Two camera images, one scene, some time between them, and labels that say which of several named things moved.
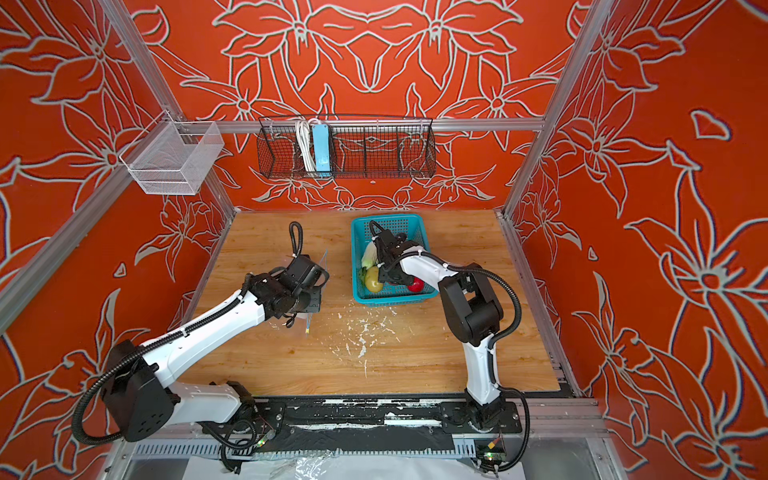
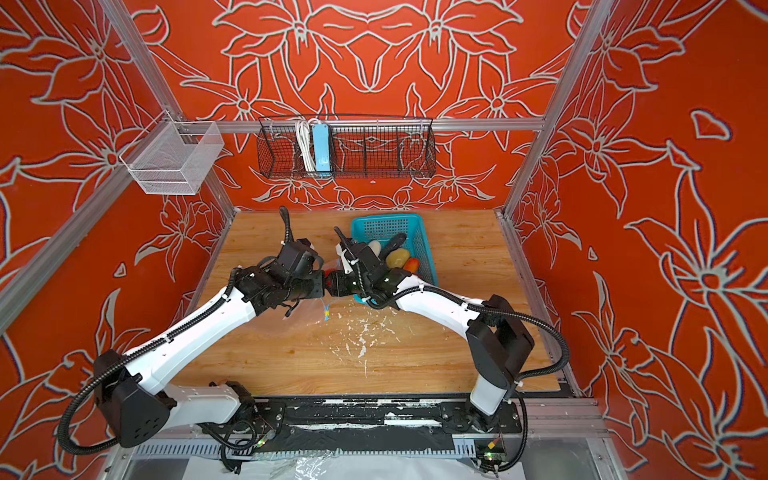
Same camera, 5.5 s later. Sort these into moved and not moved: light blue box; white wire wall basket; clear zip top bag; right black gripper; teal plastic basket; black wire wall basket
Moved: clear zip top bag; right black gripper
Not moved: light blue box; black wire wall basket; white wire wall basket; teal plastic basket
